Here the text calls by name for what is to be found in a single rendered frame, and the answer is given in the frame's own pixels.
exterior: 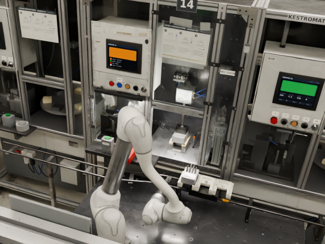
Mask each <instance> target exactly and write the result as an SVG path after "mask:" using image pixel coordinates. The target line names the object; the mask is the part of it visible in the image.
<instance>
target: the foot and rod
mask: <svg viewBox="0 0 325 244"><path fill-rule="evenodd" d="M184 116H185V115H184V114H182V118H181V124H177V126H176V130H175V133H180V134H185V135H186V133H187V131H188V126H186V125H184Z"/></svg>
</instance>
